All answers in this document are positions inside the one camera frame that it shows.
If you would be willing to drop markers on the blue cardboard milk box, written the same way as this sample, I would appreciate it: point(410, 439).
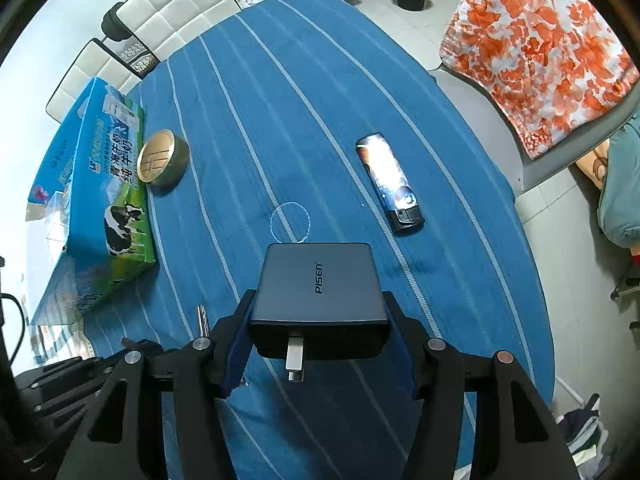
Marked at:
point(95, 200)

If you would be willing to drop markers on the pile of clothes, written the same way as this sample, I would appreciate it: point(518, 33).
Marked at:
point(585, 430)

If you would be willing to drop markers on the teal cloth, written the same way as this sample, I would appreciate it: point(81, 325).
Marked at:
point(622, 195)

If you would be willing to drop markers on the grey chair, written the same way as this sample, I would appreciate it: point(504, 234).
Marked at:
point(550, 175)

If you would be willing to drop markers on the gold lid round tin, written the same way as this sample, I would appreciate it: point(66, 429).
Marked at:
point(157, 156)

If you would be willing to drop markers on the white quilted chair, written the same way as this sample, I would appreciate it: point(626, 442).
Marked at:
point(85, 80)
point(175, 10)

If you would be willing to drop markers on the blue striped tablecloth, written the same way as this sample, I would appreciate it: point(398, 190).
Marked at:
point(325, 85)

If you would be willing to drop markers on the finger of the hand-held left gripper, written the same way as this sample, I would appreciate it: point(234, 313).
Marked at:
point(405, 360)
point(235, 360)

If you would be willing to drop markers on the orange floral blanket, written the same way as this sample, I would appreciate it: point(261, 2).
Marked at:
point(540, 50)

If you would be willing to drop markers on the printed lighter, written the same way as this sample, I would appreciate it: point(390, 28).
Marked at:
point(387, 180)

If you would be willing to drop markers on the dark blue power adapter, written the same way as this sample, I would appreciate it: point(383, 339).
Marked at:
point(320, 285)

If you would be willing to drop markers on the cartoon print pillow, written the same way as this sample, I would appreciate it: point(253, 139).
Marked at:
point(592, 160)

